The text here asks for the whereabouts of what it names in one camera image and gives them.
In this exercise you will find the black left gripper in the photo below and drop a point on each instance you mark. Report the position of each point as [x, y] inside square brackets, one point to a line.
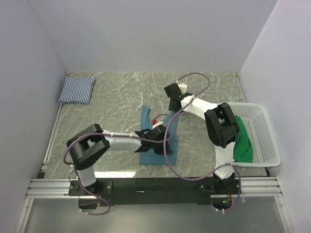
[160, 151]

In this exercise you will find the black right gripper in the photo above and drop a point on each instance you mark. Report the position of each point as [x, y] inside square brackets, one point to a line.
[171, 108]

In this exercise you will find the teal blue tank top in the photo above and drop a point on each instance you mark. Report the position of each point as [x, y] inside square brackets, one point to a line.
[150, 157]

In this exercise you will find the blue white striped tank top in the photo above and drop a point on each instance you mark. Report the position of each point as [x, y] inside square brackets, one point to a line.
[77, 90]

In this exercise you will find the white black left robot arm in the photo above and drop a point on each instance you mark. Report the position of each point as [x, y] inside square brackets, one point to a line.
[90, 144]

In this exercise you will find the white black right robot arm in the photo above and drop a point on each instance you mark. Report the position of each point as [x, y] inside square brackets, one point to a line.
[222, 129]

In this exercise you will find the green tank top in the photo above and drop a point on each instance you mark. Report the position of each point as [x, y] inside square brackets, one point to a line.
[243, 149]

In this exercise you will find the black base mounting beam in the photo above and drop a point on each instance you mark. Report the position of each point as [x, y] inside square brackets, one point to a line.
[126, 191]

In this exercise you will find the white plastic laundry basket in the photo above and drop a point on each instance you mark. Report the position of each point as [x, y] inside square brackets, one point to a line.
[259, 130]

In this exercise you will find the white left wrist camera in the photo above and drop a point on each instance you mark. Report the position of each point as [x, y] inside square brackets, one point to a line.
[156, 123]

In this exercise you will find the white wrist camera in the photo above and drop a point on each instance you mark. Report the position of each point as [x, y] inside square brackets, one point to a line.
[156, 123]
[183, 87]

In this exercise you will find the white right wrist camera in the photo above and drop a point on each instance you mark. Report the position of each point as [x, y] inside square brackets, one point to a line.
[183, 87]

